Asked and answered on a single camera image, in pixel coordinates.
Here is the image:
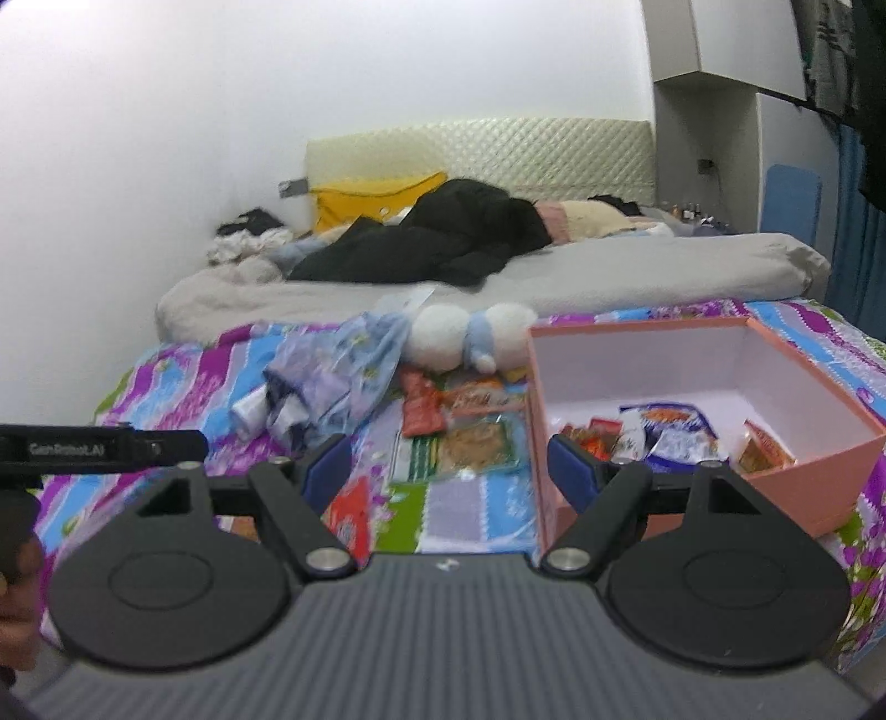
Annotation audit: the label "red and white snack packet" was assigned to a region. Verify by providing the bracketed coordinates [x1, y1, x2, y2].
[443, 384, 528, 414]

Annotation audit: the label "white and blue plush toy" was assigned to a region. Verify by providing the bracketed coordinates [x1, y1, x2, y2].
[403, 302, 539, 373]

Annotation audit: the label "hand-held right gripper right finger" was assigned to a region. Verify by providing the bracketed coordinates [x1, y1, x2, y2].
[540, 436, 790, 575]

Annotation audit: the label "pink cardboard box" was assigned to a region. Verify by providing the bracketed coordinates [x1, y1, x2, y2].
[526, 316, 886, 555]

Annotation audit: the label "person's left hand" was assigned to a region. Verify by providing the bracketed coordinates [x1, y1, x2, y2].
[0, 536, 44, 672]

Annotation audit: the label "dark red snack packet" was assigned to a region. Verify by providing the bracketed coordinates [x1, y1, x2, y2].
[399, 367, 445, 439]

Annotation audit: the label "cream quilted headboard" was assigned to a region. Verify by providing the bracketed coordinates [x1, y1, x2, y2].
[306, 116, 656, 209]

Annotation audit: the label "blue printed plastic bag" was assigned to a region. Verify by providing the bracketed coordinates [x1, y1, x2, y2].
[231, 311, 418, 445]

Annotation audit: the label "white cloth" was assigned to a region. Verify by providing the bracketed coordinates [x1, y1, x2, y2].
[206, 230, 295, 265]

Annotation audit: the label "floral purple bedsheet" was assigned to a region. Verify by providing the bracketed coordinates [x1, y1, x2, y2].
[34, 297, 886, 676]

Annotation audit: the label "grey duvet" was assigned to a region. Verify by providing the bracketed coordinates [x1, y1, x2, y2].
[156, 232, 832, 342]

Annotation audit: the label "clear green-edged snack packet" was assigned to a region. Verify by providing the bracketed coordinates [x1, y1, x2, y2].
[438, 415, 522, 480]

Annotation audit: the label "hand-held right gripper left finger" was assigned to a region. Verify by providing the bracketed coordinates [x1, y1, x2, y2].
[104, 435, 354, 581]

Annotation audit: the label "orange snack packet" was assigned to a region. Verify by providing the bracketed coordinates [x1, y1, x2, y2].
[735, 419, 797, 476]

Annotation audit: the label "blue padded board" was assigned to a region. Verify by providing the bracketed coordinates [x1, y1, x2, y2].
[765, 164, 823, 251]

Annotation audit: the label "bright red snack packet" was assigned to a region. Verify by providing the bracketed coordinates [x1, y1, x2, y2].
[324, 477, 376, 563]

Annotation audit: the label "grey wall cabinet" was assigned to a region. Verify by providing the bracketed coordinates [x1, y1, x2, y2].
[640, 0, 812, 99]

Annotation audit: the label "small bottles on nightstand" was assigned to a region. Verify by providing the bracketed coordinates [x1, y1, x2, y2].
[657, 200, 717, 224]

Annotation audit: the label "beige and pink pillow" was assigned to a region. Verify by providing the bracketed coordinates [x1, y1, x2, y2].
[536, 199, 648, 242]

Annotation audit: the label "yellow pillow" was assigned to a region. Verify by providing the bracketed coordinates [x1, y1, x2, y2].
[309, 172, 449, 234]

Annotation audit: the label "blue and white snack packet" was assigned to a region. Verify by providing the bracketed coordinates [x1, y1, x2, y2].
[638, 403, 729, 466]

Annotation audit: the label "dark cloth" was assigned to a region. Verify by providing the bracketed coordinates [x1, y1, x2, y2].
[216, 208, 286, 238]

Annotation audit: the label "blue curtain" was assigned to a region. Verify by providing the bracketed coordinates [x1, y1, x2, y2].
[827, 123, 886, 335]

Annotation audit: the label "green and white snack packet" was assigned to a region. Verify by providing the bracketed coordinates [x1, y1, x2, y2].
[391, 435, 444, 484]

